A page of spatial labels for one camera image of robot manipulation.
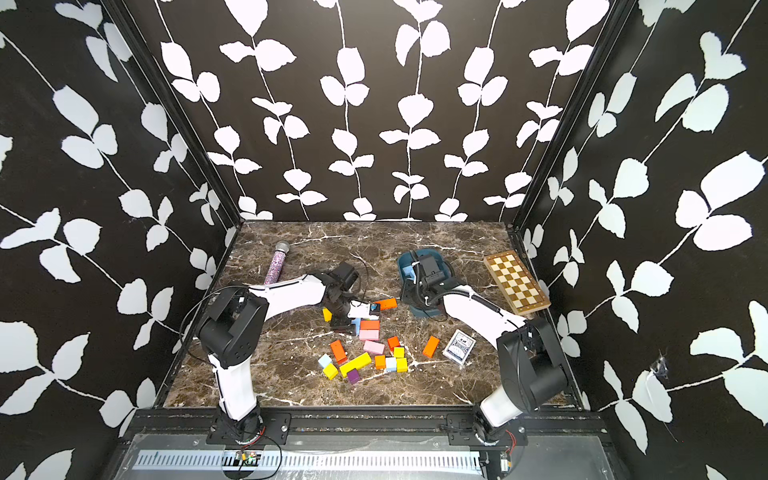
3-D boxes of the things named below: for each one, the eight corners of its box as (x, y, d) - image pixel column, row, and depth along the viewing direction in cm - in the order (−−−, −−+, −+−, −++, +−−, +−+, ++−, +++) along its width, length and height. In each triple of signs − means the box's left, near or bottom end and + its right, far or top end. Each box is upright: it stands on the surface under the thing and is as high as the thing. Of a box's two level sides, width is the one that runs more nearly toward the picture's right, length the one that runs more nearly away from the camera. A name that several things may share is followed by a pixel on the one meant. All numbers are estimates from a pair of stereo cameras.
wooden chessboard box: (517, 315, 97) (520, 310, 95) (482, 261, 112) (485, 255, 109) (547, 306, 100) (552, 301, 97) (510, 254, 114) (513, 248, 111)
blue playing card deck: (441, 352, 89) (442, 349, 88) (455, 330, 94) (456, 327, 92) (463, 366, 86) (464, 364, 85) (476, 343, 91) (477, 341, 89)
